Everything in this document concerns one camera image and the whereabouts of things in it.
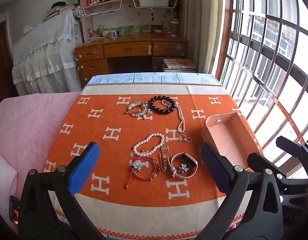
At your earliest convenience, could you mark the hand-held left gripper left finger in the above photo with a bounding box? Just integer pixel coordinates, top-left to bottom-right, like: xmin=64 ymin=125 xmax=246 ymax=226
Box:
xmin=17 ymin=142 xmax=104 ymax=240

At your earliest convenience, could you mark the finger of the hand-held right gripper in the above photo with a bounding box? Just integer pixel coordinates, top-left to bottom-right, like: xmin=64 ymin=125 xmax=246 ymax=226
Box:
xmin=247 ymin=152 xmax=308 ymax=196
xmin=276 ymin=135 xmax=308 ymax=161

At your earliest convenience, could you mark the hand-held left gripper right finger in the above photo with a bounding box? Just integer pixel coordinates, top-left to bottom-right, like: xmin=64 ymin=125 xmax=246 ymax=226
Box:
xmin=194 ymin=142 xmax=285 ymax=240

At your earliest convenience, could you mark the pink cardboard box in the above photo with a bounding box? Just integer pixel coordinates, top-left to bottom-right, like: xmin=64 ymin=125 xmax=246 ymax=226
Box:
xmin=201 ymin=112 xmax=264 ymax=173

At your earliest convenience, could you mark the gold pearl pin brooch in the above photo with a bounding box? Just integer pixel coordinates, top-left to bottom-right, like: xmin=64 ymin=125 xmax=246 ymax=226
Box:
xmin=158 ymin=145 xmax=171 ymax=172

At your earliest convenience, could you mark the red and gold bracelet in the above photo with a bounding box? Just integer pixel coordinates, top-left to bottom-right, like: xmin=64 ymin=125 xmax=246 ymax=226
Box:
xmin=124 ymin=156 xmax=161 ymax=190

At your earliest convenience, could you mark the small pearl strand necklace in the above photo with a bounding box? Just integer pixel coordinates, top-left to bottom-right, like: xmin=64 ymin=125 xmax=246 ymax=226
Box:
xmin=162 ymin=100 xmax=186 ymax=133

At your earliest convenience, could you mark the white pearl bracelet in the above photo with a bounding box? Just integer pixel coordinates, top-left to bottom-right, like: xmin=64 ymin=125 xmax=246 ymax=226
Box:
xmin=132 ymin=132 xmax=165 ymax=157

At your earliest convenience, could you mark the silver rhinestone brooch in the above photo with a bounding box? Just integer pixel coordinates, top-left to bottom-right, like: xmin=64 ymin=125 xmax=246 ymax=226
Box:
xmin=125 ymin=100 xmax=150 ymax=120

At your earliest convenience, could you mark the black bead bracelet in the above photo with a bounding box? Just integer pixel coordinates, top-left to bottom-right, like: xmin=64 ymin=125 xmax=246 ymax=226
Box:
xmin=147 ymin=95 xmax=178 ymax=115

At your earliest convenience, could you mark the orange letter-print blanket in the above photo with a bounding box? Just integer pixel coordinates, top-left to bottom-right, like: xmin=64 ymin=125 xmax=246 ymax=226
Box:
xmin=42 ymin=84 xmax=264 ymax=239

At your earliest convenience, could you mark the pink bedsheet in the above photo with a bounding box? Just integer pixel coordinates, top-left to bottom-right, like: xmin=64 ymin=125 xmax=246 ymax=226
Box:
xmin=0 ymin=91 xmax=82 ymax=228

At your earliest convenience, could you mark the white cloth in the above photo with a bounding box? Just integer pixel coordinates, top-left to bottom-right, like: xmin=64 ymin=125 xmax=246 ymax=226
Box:
xmin=0 ymin=150 xmax=18 ymax=198

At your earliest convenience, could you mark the metal window grille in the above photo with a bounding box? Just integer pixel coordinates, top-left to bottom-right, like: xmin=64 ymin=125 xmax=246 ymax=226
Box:
xmin=216 ymin=0 xmax=308 ymax=178

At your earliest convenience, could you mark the stack of large picture books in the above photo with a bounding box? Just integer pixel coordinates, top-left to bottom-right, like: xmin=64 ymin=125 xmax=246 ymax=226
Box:
xmin=163 ymin=59 xmax=197 ymax=73

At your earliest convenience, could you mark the light blue patterned sheet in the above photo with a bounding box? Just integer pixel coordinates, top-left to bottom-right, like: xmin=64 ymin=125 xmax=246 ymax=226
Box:
xmin=86 ymin=72 xmax=224 ymax=87

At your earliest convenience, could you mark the white lace cover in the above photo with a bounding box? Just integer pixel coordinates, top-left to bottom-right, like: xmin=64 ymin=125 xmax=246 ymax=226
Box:
xmin=12 ymin=10 xmax=83 ymax=95

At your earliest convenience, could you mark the wooden desk with drawers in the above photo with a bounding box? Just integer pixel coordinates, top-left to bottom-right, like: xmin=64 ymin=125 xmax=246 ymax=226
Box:
xmin=74 ymin=34 xmax=189 ymax=87

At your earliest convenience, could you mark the beige curtain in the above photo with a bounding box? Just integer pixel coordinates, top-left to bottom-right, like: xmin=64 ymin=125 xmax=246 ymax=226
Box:
xmin=183 ymin=0 xmax=226 ymax=75

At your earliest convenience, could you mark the patterned jar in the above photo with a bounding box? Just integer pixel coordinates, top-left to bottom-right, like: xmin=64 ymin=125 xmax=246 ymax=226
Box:
xmin=170 ymin=21 xmax=180 ymax=36

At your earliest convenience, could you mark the stack of books on cover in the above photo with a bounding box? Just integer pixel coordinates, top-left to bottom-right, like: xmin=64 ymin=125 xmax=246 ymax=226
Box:
xmin=42 ymin=2 xmax=78 ymax=20

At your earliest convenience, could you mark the wooden bookshelf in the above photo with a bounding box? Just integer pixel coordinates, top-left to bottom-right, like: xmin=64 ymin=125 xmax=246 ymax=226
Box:
xmin=79 ymin=0 xmax=186 ymax=39

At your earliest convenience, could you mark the white wire rack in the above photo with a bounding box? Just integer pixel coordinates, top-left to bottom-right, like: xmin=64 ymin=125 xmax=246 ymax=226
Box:
xmin=82 ymin=0 xmax=123 ymax=17
xmin=132 ymin=0 xmax=178 ymax=9

